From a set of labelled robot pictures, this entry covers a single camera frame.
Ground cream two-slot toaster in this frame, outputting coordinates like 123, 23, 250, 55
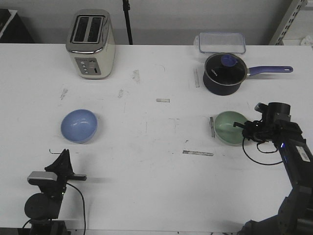
66, 9, 115, 80

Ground black tripod pole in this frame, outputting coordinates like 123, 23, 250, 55
122, 0, 133, 45

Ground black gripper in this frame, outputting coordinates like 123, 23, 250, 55
39, 149, 87, 200
233, 120, 281, 142

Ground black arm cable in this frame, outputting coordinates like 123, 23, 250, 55
242, 133, 284, 165
22, 182, 86, 235

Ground white metal shelf rail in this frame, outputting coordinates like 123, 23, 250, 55
268, 0, 313, 46

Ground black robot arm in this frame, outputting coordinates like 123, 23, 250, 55
24, 149, 87, 235
61, 98, 299, 233

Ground blue bowl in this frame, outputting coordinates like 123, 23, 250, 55
60, 109, 98, 143

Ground dark blue saucepan with lid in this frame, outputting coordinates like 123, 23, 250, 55
203, 52, 293, 96

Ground green bowl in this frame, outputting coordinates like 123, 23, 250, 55
213, 111, 247, 146

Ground clear plastic food container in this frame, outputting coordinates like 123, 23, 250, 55
194, 32, 246, 54

